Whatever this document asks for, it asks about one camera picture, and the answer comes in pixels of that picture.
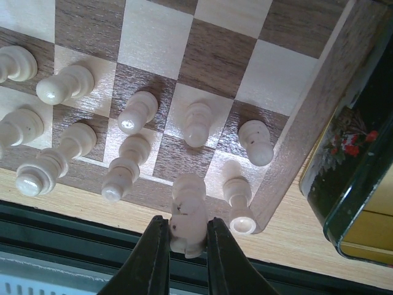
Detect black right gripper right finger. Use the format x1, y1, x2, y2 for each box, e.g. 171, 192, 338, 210
207, 218, 276, 295

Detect white pawn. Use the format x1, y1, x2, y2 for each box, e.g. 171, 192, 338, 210
36, 65, 95, 105
169, 173, 208, 259
1, 45, 37, 83
101, 134, 151, 202

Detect wooden chess board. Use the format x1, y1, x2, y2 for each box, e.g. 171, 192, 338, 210
0, 0, 391, 235

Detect white queen on board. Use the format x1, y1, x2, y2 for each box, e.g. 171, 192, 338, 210
1, 108, 44, 158

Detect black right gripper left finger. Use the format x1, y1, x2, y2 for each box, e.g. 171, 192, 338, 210
98, 215, 170, 295

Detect gold interior green tin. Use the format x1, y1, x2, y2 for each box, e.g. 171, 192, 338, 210
300, 25, 392, 267

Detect white king on board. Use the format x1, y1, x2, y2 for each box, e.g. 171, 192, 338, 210
15, 122, 97, 197

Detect white bishop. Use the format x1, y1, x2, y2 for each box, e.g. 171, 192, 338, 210
238, 120, 274, 167

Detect white slotted cable duct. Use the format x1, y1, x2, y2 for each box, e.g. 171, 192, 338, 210
0, 251, 191, 295

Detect white piece tin top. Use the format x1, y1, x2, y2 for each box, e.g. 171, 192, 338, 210
183, 102, 212, 148
118, 91, 158, 135

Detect white rook on board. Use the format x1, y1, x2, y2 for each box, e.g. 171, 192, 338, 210
222, 160, 257, 235

